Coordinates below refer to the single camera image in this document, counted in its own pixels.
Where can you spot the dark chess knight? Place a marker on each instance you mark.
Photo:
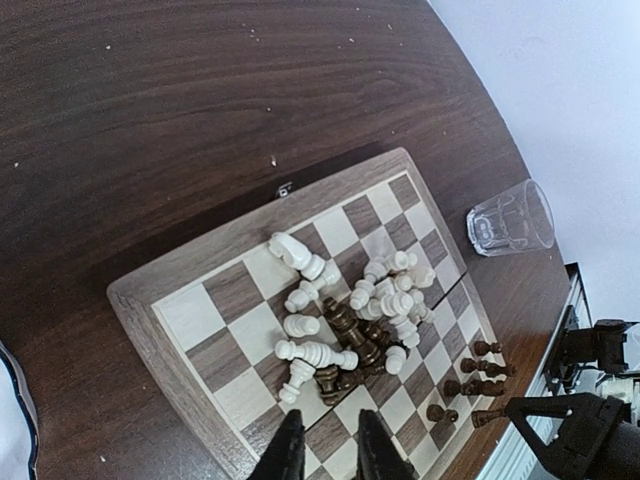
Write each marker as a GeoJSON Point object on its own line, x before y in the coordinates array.
{"type": "Point", "coordinates": [490, 388]}

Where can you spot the wooden chess board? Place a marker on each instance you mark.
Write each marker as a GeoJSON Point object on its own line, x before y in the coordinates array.
{"type": "Point", "coordinates": [205, 319]}

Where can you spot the white round bowl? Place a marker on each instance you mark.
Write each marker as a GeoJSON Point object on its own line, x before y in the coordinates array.
{"type": "Point", "coordinates": [19, 421]}

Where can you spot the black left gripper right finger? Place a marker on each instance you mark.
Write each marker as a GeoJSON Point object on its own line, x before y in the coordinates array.
{"type": "Point", "coordinates": [377, 457]}

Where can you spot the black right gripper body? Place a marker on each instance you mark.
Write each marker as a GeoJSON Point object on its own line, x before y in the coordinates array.
{"type": "Point", "coordinates": [598, 442]}

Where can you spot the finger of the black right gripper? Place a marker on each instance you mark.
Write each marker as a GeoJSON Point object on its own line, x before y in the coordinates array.
{"type": "Point", "coordinates": [540, 422]}

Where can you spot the dark pawn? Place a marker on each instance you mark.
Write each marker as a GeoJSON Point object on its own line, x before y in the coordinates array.
{"type": "Point", "coordinates": [469, 365]}
{"type": "Point", "coordinates": [453, 388]}
{"type": "Point", "coordinates": [436, 413]}
{"type": "Point", "coordinates": [483, 348]}

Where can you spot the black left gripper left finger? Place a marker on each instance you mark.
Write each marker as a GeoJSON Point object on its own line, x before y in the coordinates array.
{"type": "Point", "coordinates": [284, 457]}

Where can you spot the dark tall king piece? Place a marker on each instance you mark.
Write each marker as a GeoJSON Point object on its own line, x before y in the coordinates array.
{"type": "Point", "coordinates": [481, 418]}

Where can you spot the clear plastic cup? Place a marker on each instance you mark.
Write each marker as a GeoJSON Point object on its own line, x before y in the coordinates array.
{"type": "Point", "coordinates": [517, 220]}

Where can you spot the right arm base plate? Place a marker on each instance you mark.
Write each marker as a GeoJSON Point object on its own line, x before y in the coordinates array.
{"type": "Point", "coordinates": [599, 348]}

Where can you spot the white chess queen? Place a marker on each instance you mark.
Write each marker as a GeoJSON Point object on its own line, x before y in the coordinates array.
{"type": "Point", "coordinates": [316, 354]}

